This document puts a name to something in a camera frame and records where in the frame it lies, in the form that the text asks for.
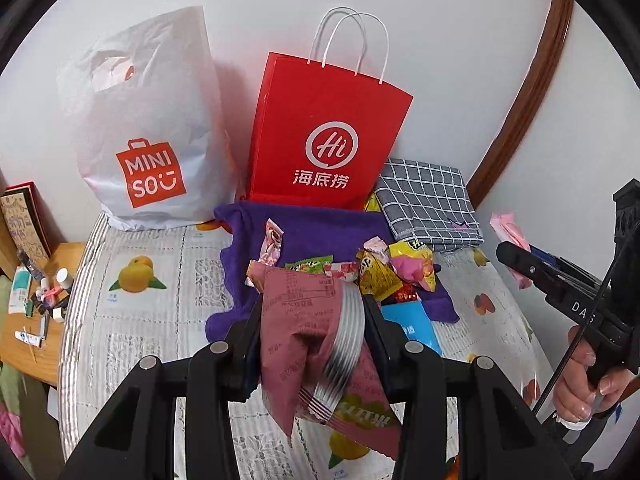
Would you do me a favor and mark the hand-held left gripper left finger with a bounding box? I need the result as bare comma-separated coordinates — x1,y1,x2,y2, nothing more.
60,297,266,480

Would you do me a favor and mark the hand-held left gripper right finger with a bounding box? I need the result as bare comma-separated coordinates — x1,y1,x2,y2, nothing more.
360,296,576,480

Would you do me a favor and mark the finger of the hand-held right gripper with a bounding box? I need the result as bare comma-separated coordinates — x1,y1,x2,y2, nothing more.
530,246,598,286
496,242,571,306

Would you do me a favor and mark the light pink packet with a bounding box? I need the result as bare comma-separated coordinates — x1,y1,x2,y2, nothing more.
490,212,533,291

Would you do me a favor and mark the dusty pink silver-striped snack packet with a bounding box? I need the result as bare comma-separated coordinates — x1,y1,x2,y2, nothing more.
247,260,403,461

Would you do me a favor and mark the yellow triangular snack packet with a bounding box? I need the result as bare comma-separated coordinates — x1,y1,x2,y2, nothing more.
356,250,403,303

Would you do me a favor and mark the pink white red packet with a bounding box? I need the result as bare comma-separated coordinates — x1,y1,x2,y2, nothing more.
325,260,358,283

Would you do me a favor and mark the person's right hand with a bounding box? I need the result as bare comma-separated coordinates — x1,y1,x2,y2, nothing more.
552,325,626,423

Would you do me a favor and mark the blue tissue pack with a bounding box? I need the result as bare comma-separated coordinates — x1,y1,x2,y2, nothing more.
380,300,443,356

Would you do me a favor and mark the red snack packet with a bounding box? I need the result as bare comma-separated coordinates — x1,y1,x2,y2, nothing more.
385,285,426,306

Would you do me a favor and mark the purple towel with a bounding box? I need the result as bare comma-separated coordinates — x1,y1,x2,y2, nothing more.
205,200,461,341

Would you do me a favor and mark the yellow and pink snack packet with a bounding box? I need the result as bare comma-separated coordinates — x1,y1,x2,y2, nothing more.
389,239,442,292

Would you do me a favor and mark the fruit print bed sheet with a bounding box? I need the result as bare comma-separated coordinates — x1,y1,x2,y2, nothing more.
59,210,561,480

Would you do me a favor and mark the pale pink small packet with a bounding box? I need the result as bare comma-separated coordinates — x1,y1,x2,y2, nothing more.
362,235,388,263

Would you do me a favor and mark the green snack packet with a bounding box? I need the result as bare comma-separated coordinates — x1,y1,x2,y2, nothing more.
285,255,333,273

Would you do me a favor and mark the small pink candy packet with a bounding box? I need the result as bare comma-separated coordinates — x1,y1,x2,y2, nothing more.
257,219,286,266

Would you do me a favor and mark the grey checked folded cloth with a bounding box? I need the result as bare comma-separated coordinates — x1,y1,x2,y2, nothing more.
375,157,486,253

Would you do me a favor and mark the wooden nightstand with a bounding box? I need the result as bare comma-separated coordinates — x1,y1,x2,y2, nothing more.
0,242,86,386

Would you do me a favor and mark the black bottle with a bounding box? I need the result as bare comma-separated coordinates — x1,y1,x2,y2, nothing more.
17,250,41,281

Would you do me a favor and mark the teal and white box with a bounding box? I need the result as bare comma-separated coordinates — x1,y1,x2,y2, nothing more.
9,266,32,315

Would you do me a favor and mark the green blanket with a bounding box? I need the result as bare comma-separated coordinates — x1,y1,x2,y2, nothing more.
0,275,51,461

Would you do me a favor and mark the red paper bag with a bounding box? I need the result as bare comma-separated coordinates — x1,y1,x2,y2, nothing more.
247,7,416,211

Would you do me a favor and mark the patterned standing book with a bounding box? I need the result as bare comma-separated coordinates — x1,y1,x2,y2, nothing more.
0,180,51,261

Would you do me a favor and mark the white plastic shopping bag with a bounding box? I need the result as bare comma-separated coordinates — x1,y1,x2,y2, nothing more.
55,5,241,233

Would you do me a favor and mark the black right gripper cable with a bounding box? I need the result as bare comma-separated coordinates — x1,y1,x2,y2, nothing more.
532,227,640,416

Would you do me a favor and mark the brown wooden door frame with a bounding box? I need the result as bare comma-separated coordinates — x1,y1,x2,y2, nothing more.
467,0,573,206

